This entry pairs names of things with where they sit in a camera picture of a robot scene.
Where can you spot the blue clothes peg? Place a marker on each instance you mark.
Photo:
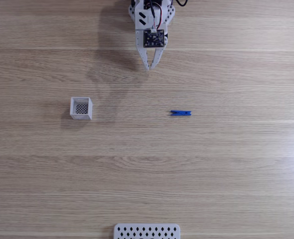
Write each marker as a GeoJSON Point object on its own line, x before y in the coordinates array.
{"type": "Point", "coordinates": [181, 113]}

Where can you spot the small white mesh crate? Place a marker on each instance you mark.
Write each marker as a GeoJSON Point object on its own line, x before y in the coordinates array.
{"type": "Point", "coordinates": [80, 109]}

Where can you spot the white perforated plate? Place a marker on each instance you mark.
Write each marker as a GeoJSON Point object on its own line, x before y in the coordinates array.
{"type": "Point", "coordinates": [147, 231]}

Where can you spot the black camera circuit board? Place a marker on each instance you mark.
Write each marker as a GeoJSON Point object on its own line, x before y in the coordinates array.
{"type": "Point", "coordinates": [154, 39]}

